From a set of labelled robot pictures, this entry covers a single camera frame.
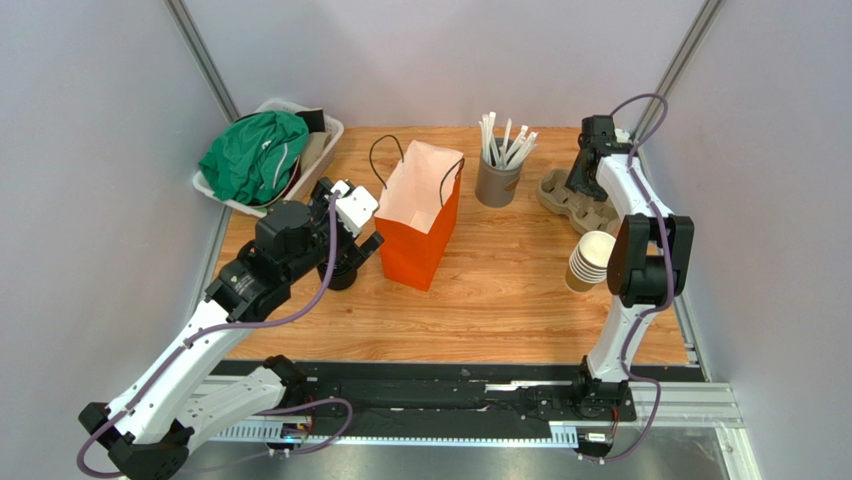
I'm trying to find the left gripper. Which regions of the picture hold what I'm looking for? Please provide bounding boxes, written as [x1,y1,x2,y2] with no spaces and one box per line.
[283,178,383,284]

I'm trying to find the orange paper bag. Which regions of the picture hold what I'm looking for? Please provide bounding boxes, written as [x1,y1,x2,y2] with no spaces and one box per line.
[368,134,466,291]

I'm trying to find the pulp cup carrier tray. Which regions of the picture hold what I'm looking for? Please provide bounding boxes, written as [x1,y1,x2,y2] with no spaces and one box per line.
[536,169,621,235]

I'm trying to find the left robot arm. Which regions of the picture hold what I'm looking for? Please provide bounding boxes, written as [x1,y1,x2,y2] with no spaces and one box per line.
[79,178,382,479]

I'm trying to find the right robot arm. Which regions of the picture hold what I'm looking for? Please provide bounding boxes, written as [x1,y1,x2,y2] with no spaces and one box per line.
[566,115,695,419]

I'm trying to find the black coffee cup lids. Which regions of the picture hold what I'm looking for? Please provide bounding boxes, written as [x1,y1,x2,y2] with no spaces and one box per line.
[327,260,358,291]

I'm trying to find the white plastic basket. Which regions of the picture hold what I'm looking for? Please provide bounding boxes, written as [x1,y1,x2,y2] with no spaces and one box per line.
[192,98,344,217]

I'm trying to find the black cloth in basket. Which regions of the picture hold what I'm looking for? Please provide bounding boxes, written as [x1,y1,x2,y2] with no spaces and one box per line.
[295,108,327,133]

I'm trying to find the green jacket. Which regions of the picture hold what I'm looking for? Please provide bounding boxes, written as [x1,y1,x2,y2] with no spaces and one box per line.
[199,110,310,205]

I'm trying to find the grey straw holder cup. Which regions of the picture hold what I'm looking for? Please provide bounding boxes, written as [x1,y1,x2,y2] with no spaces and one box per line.
[475,149,524,208]

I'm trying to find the wrapped white straws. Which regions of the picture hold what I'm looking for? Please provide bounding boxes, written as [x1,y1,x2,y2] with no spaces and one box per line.
[478,112,539,171]

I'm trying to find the stack of paper cups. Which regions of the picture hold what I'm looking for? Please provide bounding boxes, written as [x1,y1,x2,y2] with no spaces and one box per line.
[565,231,616,293]

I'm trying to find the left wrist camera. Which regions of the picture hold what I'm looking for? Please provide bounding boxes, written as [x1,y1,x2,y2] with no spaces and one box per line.
[331,180,379,237]

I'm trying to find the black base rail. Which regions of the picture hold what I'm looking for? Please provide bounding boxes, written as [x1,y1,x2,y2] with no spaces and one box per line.
[212,359,707,444]

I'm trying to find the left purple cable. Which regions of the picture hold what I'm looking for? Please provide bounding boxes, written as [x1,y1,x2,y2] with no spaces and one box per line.
[76,189,344,479]

